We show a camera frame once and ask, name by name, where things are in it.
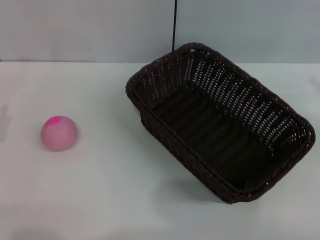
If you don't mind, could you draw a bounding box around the black woven plastic basket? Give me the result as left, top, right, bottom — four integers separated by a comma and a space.
124, 42, 316, 205

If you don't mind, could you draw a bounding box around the thin black cable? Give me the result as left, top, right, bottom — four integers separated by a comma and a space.
171, 0, 177, 52

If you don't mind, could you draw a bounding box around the pink peach toy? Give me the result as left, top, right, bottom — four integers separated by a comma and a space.
40, 115, 79, 153

